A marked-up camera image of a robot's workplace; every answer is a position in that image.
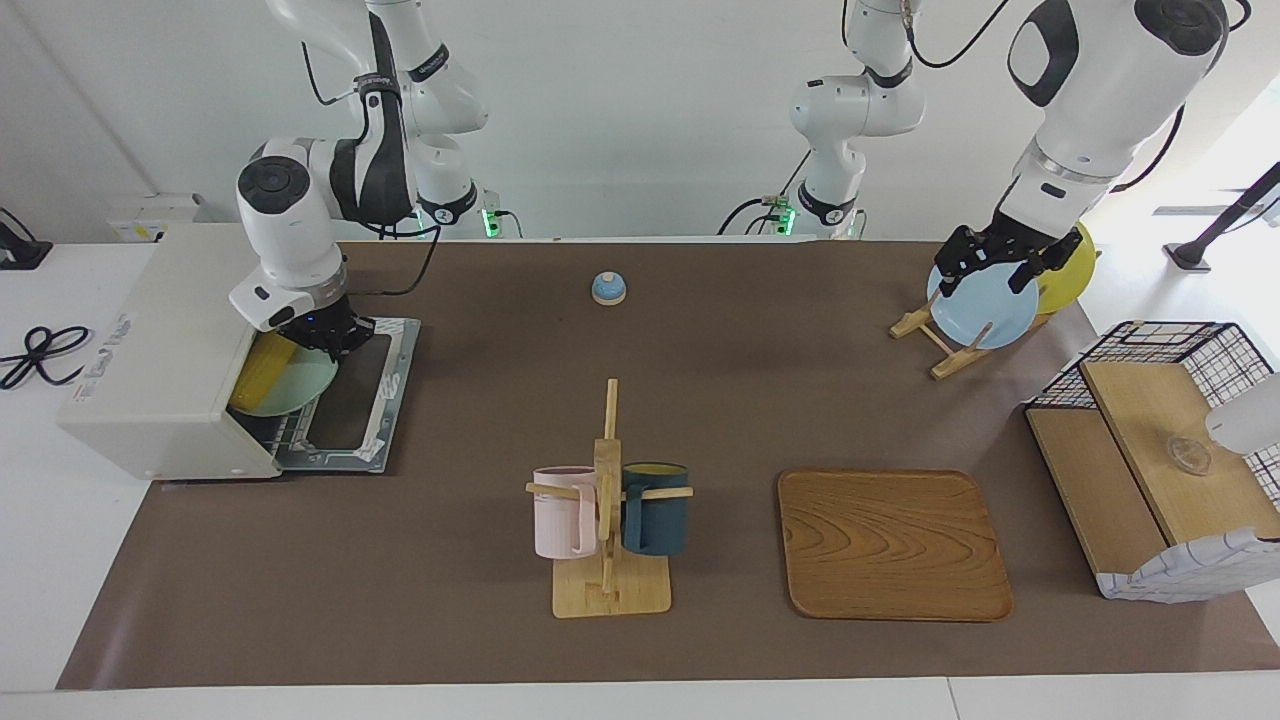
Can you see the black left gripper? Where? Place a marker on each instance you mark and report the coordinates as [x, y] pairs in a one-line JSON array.
[[1000, 248]]

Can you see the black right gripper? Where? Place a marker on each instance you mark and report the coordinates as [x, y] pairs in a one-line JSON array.
[[330, 330]]

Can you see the pale green plate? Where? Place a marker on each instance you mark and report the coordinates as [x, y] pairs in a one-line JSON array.
[[305, 390]]

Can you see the glass oven door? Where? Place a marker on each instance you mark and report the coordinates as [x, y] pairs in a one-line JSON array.
[[395, 380]]

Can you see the yellow corn cob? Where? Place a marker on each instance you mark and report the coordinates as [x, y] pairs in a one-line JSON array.
[[260, 375]]

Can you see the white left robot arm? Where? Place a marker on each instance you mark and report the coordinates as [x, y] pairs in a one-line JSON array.
[[1100, 90]]

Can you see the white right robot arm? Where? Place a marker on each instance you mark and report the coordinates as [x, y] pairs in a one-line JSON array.
[[290, 230]]

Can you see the white toaster oven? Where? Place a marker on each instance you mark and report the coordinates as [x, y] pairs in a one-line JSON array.
[[150, 350]]

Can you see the light blue plate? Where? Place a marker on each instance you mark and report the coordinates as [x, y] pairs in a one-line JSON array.
[[985, 315]]

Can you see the yellow plate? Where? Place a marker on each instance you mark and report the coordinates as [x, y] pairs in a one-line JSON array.
[[1070, 285]]

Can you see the wooden plate rack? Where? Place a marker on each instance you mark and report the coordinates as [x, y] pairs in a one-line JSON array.
[[945, 360]]

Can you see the black stand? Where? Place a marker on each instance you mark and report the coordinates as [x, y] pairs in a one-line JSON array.
[[1195, 255]]

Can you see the small clear glass dish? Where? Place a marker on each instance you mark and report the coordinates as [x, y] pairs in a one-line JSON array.
[[1188, 455]]

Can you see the pink mug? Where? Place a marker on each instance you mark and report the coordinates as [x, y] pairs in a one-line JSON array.
[[560, 515]]

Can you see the blue call bell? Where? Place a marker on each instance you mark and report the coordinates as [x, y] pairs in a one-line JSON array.
[[608, 290]]

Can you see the wooden serving tray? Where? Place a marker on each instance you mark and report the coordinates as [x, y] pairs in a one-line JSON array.
[[890, 545]]

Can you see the white rounded device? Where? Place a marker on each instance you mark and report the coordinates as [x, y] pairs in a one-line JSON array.
[[1250, 420]]

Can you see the brown table mat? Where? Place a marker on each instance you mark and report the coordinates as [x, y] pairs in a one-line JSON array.
[[700, 400]]

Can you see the black desk clamp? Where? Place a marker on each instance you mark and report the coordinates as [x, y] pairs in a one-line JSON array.
[[20, 255]]

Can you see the white checked cloth liner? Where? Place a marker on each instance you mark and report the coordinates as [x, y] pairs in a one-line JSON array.
[[1180, 580]]

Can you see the dark teal mug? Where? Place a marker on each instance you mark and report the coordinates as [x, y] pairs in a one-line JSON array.
[[660, 515]]

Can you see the wooden mug rack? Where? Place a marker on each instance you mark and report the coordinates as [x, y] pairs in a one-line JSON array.
[[610, 595]]

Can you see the white wall socket strip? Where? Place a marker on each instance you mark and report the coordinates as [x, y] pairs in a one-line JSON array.
[[135, 230]]

